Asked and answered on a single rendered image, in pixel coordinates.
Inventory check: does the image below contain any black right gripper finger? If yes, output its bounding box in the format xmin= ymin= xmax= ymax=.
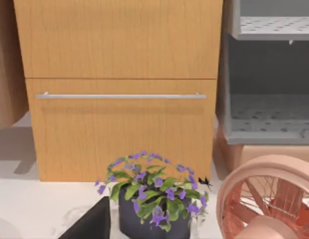
xmin=57 ymin=196 xmax=111 ymax=239

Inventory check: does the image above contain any purple flower plant dark pot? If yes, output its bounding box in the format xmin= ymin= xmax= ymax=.
xmin=94 ymin=150 xmax=213 ymax=239

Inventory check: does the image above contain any pink table fan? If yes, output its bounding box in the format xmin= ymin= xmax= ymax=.
xmin=216 ymin=154 xmax=309 ymax=239

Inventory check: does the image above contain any brown wooden cabinet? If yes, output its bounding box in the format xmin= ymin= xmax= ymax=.
xmin=0 ymin=0 xmax=30 ymax=130

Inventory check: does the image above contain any plain wooden drawer front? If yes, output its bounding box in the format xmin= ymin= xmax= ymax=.
xmin=12 ymin=0 xmax=223 ymax=80

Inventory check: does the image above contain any wooden cupboard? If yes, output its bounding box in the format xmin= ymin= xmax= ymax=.
xmin=12 ymin=0 xmax=309 ymax=183

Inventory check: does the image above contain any grey pierced drawer inside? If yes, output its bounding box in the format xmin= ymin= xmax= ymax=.
xmin=223 ymin=0 xmax=309 ymax=145

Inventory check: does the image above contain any wooden drawer front with handle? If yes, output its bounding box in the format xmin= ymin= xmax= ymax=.
xmin=24 ymin=78 xmax=218 ymax=183

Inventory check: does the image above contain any long metal handle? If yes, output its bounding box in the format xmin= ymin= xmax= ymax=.
xmin=35 ymin=92 xmax=207 ymax=100

